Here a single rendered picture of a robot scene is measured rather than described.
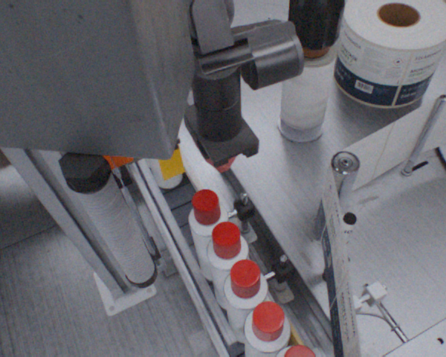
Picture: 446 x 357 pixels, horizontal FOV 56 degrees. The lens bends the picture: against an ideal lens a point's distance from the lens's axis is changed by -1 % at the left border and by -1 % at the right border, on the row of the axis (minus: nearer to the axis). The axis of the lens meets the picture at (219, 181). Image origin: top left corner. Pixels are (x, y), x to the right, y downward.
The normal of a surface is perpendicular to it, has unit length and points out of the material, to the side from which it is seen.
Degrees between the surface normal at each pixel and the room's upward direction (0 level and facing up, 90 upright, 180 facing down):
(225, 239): 2
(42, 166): 90
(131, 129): 90
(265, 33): 62
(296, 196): 0
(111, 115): 90
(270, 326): 2
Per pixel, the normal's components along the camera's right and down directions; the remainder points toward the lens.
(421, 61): 0.26, 0.79
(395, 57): -0.22, 0.81
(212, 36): 0.30, 0.39
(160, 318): -0.07, -0.56
